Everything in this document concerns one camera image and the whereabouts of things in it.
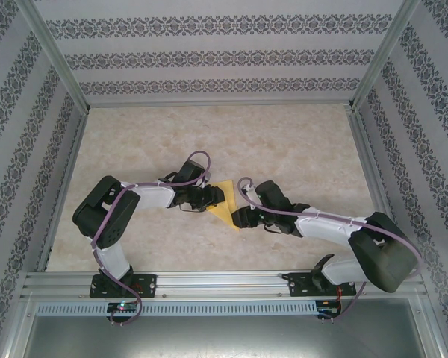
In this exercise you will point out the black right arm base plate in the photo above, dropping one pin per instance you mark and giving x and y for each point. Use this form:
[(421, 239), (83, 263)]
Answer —
[(298, 285)]

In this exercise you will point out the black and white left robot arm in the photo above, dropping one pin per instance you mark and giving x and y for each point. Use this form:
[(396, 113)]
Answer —
[(101, 216)]

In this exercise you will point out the aluminium frame post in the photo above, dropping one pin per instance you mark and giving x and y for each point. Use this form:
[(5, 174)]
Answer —
[(58, 56), (381, 56)]

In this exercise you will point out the yellow cloth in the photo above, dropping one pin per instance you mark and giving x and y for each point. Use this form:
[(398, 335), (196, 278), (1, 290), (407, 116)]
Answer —
[(229, 191)]

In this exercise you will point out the aluminium side rail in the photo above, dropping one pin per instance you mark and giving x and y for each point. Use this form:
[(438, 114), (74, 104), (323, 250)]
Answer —
[(65, 186), (378, 186)]

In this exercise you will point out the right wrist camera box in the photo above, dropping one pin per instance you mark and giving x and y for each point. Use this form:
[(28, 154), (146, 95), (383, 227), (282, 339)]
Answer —
[(250, 189)]

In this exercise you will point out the grey metal panel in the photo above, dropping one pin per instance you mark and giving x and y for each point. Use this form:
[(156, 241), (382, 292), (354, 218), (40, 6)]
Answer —
[(224, 339)]

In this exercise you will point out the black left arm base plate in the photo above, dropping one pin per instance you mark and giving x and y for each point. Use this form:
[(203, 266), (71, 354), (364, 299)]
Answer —
[(149, 285)]

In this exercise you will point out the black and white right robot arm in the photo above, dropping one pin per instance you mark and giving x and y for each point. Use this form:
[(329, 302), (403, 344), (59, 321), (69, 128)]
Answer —
[(384, 257)]

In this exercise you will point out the aluminium cross rail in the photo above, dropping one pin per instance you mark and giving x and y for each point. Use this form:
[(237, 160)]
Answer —
[(224, 283)]

